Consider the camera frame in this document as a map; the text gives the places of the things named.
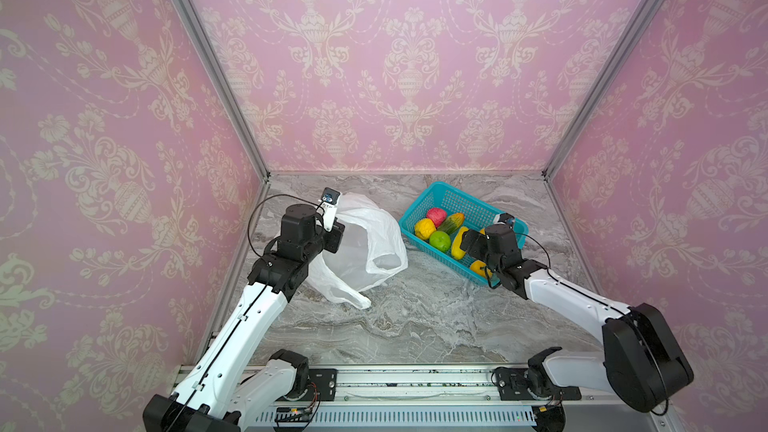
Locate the green fruit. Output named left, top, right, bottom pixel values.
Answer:
left=428, top=231, right=452, bottom=253

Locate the teal plastic basket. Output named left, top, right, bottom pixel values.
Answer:
left=399, top=182, right=547, bottom=299

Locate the green orange papaya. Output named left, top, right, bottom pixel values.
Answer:
left=437, top=213, right=465, bottom=236

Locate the right corner aluminium post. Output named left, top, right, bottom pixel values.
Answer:
left=543, top=0, right=697, bottom=180

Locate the yellow fruit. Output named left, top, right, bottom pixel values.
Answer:
left=413, top=218, right=436, bottom=241

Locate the yellow bell pepper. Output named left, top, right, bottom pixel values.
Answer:
left=469, top=260, right=492, bottom=280

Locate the pink fruit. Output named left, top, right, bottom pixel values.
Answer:
left=425, top=207, right=448, bottom=228

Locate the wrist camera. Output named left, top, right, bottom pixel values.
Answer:
left=320, top=187, right=342, bottom=232
left=493, top=212, right=516, bottom=228

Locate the white plastic bag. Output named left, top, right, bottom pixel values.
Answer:
left=306, top=193, right=409, bottom=310

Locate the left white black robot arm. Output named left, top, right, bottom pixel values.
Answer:
left=143, top=189, right=345, bottom=431

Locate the aluminium front rail frame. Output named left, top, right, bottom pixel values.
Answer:
left=246, top=364, right=685, bottom=431

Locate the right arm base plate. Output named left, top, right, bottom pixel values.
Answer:
left=490, top=367, right=582, bottom=403

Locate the corner aluminium post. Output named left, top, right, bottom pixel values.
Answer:
left=146, top=0, right=270, bottom=180
left=543, top=0, right=697, bottom=180

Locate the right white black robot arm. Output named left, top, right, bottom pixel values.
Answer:
left=459, top=222, right=694, bottom=412

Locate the left corner aluminium post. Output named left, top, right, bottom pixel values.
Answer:
left=146, top=0, right=270, bottom=180

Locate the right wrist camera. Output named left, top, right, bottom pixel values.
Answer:
left=493, top=212, right=516, bottom=228

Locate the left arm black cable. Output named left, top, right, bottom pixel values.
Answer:
left=246, top=193, right=322, bottom=259

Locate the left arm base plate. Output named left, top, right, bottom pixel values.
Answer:
left=283, top=368, right=338, bottom=402

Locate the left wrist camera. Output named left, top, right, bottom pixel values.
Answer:
left=320, top=187, right=342, bottom=232

